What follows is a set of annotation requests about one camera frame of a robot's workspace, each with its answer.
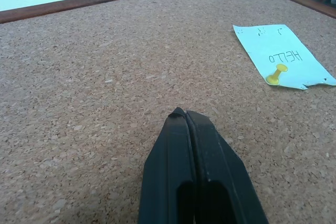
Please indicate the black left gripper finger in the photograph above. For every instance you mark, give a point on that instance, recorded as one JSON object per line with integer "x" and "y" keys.
{"x": 168, "y": 166}
{"x": 220, "y": 171}

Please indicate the green note with HELLO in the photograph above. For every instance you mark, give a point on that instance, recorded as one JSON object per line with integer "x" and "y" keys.
{"x": 283, "y": 51}

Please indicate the yellow pushpin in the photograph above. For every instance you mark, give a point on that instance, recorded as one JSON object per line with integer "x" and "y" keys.
{"x": 277, "y": 74}

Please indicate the wood-framed cork board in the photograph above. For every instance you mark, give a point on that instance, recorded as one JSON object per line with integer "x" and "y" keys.
{"x": 110, "y": 77}

